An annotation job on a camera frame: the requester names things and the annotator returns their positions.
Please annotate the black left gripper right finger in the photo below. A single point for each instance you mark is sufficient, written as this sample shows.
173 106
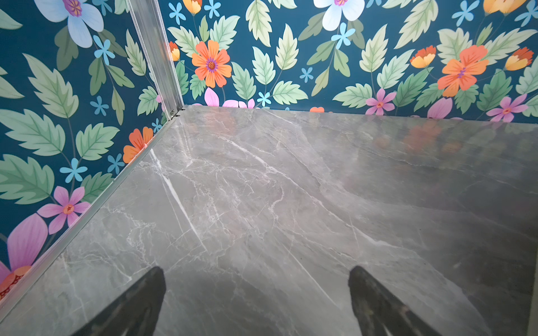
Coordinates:
379 312

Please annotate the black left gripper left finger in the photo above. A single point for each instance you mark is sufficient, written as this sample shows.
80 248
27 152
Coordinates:
135 312

